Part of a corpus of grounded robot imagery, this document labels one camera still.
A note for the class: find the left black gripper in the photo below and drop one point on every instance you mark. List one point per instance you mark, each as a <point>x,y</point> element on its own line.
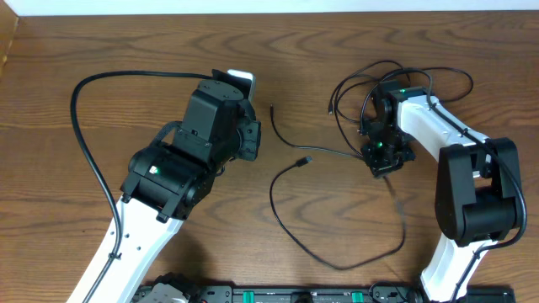
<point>251,140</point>

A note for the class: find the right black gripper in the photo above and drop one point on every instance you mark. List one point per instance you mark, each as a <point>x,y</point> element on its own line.
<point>378,167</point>

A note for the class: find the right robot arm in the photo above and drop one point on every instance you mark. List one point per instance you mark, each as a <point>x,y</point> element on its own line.
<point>478,199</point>

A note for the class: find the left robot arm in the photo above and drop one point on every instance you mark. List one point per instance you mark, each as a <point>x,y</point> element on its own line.
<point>167,179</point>

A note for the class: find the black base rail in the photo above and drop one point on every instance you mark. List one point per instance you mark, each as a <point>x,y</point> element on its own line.
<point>177,288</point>

